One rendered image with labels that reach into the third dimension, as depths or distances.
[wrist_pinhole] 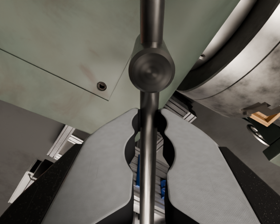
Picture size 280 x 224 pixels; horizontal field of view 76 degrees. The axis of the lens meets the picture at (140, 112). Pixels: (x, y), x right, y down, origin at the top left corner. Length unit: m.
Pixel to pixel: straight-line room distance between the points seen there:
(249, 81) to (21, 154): 2.55
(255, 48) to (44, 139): 2.21
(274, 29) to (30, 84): 0.34
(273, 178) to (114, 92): 2.65
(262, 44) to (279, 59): 0.04
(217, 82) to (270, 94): 0.08
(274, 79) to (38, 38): 0.33
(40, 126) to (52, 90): 1.92
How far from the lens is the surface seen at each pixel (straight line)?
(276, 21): 0.30
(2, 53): 0.31
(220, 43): 0.33
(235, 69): 0.30
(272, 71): 0.32
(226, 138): 2.11
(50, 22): 0.26
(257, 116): 0.81
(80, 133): 1.78
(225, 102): 0.36
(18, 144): 2.56
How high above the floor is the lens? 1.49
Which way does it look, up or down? 58 degrees down
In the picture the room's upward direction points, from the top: 174 degrees counter-clockwise
